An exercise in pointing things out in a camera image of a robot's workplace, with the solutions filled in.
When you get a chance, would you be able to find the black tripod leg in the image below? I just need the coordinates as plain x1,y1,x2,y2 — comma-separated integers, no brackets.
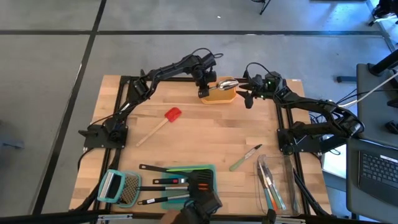
251,0,272,16

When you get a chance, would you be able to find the long black slotted turner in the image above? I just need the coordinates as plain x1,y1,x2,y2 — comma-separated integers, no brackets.
139,164,215,187

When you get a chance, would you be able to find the black laptop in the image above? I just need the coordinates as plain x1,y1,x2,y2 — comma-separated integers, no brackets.
357,149,398,207

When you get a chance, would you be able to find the orange-handled table knife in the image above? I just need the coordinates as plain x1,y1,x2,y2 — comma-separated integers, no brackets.
259,161,279,211

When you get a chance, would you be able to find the silver bracket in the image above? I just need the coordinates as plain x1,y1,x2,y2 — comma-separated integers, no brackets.
97,213,134,222
269,216,307,224

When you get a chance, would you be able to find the black stand pole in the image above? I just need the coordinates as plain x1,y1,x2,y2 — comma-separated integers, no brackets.
368,49,398,77

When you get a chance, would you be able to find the white cable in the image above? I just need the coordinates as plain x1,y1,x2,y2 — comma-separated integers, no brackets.
338,72,398,108

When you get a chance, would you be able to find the red spatula wooden handle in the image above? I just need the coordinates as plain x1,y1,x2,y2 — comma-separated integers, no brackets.
136,107,183,147

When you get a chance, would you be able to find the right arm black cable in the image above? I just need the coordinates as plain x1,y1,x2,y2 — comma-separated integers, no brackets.
245,62,274,79

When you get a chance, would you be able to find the clear plastic container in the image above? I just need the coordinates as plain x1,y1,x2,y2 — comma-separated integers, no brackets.
254,154,302,217

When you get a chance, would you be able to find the teal-framed metal grater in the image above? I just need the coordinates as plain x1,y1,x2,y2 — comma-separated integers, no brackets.
96,169,142,208

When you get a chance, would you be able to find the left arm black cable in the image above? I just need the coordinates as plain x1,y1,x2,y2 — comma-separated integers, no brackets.
191,47,224,60

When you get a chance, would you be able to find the green-handled table knife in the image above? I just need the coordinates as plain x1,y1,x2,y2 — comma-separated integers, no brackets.
262,161,284,210
229,144,263,172

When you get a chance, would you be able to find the black cable bundle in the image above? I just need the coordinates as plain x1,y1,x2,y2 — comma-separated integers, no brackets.
290,161,332,217
70,147,122,212

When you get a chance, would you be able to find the black table frame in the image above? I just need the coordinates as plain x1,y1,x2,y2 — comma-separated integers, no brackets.
93,68,315,217

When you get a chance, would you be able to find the black floor bar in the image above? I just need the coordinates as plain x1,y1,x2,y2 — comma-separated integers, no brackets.
336,75,358,84

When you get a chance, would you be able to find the grey desk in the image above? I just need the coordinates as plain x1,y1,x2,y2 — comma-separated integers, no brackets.
356,63,398,149
346,136,398,222

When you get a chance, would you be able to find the grey floor object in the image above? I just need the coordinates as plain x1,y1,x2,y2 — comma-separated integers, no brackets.
0,140,25,151

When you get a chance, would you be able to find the metal scoop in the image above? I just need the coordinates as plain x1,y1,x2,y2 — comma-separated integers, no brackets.
208,78,239,93

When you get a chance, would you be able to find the black stand beam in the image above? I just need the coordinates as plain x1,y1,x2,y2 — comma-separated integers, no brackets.
319,133,351,154

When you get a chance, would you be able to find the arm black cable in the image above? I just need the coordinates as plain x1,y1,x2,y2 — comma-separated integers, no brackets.
191,47,224,60
245,62,274,79

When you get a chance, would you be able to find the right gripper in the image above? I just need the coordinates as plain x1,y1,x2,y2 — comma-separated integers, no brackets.
236,72,284,109

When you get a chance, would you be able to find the black turner white-label handle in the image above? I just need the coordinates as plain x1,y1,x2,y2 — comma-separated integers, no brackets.
137,189,200,206

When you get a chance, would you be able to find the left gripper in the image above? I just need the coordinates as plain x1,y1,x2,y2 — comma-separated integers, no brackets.
192,53,218,99

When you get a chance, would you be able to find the blue-handled black-blade knife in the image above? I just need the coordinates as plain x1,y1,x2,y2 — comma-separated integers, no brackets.
257,163,272,211

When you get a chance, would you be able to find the silver table knife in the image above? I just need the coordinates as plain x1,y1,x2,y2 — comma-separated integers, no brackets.
266,164,287,209

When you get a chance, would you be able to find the black rig crossbar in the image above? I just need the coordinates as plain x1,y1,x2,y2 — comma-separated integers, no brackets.
0,208,398,224

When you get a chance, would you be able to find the silver chair base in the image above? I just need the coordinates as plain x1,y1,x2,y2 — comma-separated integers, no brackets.
368,0,398,27

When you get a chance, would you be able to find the black desk device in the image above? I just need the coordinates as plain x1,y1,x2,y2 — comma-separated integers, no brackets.
384,119,398,135

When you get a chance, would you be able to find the orange plastic bin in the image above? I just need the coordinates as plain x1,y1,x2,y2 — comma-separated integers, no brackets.
200,76,238,105

